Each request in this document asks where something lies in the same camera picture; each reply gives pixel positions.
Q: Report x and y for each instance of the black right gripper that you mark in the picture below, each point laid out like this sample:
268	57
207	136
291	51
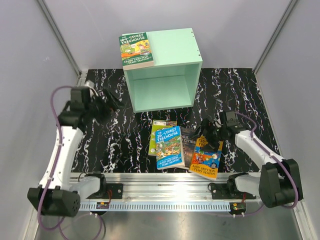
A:
208	126

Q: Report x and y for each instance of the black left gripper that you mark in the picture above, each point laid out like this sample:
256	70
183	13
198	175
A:
113	103

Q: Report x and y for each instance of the dark Tale of Two Cities book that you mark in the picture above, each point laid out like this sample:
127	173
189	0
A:
189	138

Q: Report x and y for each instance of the blue 26-Storey Treehouse book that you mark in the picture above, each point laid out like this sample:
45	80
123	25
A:
169	148

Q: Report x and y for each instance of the green 104-Storey Treehouse book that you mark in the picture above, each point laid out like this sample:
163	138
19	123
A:
135	51

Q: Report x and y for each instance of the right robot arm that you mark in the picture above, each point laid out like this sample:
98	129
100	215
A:
279	182

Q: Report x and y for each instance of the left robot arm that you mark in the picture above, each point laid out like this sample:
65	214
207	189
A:
54	196

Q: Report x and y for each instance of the orange 130-Storey Treehouse book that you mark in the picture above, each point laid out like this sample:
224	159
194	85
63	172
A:
205	161

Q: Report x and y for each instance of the black marble pattern mat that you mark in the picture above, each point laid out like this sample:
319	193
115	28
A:
121	145

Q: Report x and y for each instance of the lime green book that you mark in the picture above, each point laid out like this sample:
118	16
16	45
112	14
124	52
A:
156	126

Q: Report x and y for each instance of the mint green open box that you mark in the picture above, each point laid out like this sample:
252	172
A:
172	81

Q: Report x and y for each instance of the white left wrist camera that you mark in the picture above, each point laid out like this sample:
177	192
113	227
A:
91	85

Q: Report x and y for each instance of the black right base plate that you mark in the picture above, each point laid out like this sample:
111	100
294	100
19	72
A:
222	191

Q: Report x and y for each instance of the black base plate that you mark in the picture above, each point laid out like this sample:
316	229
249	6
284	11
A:
222	191
113	190

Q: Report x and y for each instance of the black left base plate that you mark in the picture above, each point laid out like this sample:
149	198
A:
113	190

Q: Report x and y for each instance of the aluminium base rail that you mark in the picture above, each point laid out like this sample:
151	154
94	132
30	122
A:
157	192

